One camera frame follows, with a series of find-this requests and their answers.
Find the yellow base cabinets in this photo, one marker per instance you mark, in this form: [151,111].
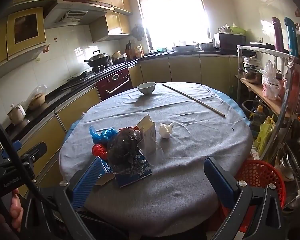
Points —
[72,110]
[185,70]

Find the small steel pot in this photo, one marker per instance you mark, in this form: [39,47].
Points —
[224,29]

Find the small yellow wall cabinet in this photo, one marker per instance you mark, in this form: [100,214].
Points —
[112,26]

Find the blue under cloth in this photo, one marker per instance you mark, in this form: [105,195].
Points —
[236,107]

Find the orange wrapper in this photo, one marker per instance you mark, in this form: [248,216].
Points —
[136,128]

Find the knife block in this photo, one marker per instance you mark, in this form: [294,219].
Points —
[128,48]

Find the steel range hood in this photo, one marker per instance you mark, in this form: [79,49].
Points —
[72,15]

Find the blue printed carton box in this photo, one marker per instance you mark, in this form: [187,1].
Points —
[132,177]

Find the orange and white carton box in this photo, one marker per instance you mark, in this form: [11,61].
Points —
[148,130]

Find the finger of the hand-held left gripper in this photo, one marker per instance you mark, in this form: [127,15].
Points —
[33,152]
[16,145]

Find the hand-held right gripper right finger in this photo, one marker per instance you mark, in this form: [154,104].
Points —
[220,180]

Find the blue plastic bag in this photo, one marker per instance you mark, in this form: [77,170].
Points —
[106,135]

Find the dark plastic bag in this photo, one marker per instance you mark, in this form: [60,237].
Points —
[125,145]

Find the clear plastic packaging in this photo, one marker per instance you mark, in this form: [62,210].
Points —
[150,150]

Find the person's left hand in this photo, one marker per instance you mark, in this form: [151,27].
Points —
[16,210]

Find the metal storage rack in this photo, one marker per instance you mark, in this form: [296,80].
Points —
[287,85]

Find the yellow plastic bag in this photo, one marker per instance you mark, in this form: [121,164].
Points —
[265,135]

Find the red plastic basket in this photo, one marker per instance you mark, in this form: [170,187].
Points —
[262,175]

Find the teal thermos bottle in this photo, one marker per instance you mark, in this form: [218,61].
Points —
[291,36]

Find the dark round basin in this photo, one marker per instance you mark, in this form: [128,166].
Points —
[247,107]

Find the green bag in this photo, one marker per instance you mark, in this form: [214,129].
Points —
[238,30]

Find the steel dishes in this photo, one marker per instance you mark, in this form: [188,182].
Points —
[290,165]

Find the steel cooking pot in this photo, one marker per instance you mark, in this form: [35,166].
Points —
[252,75]

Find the purple thermos bottle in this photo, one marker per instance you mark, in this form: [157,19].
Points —
[277,33]

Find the orange seasoning bottles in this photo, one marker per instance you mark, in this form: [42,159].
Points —
[139,51]

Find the cooking oil bottle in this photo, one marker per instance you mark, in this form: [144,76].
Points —
[257,117]

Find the red plastic bag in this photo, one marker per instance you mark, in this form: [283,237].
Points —
[99,151]

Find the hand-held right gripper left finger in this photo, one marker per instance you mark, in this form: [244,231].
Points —
[86,182]

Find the black gas stove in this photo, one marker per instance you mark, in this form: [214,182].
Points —
[90,76]

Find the long wooden stick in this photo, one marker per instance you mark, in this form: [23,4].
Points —
[192,99]

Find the bright window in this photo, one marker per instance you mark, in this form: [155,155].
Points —
[170,12]

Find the dark hanging utensil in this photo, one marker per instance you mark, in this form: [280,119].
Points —
[138,32]

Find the bottle wall sticker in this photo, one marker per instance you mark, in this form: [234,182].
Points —
[45,48]

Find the dark red oven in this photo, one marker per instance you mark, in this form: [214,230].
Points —
[112,82]

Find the grey tablecloth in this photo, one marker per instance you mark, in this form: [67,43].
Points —
[190,142]

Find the dark microwave oven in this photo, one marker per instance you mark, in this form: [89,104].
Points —
[230,41]

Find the clay pot in plastic bag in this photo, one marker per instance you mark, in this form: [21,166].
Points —
[37,98]

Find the white and pink plastic bag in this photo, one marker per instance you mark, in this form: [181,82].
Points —
[271,85]

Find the black wok with lid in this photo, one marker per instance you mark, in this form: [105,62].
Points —
[98,60]

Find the white electric pot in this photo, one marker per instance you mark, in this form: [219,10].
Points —
[16,115]

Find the stack of kitchen bowls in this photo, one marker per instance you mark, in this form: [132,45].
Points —
[118,57]

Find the stacked steel pots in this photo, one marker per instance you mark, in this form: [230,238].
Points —
[251,61]

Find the metal basin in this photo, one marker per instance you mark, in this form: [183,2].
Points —
[185,48]
[205,46]

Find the white ceramic bowl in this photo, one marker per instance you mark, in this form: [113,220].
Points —
[146,88]

